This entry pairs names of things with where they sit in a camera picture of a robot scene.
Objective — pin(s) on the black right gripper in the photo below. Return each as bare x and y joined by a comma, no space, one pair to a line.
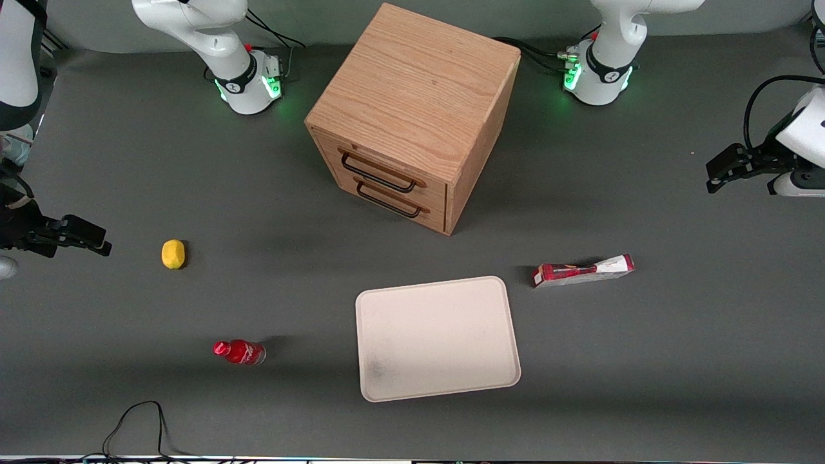
20,225

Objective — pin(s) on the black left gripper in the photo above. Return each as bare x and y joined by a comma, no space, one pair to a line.
764,158

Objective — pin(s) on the red cookie box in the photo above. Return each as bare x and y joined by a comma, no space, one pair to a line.
573,273

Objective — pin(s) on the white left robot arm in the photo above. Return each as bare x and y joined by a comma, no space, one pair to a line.
599,77

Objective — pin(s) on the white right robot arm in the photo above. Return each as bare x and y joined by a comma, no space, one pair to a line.
243,80

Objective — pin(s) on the beige rectangular tray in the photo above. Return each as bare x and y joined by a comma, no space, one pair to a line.
435,338

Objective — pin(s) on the yellow lemon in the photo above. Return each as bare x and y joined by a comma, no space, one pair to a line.
173,254

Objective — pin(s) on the red plastic soda bottle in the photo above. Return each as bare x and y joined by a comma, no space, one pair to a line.
242,352

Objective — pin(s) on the oak wooden drawer cabinet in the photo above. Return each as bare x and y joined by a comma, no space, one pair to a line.
412,90

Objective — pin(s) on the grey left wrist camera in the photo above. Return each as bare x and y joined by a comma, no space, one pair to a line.
796,183

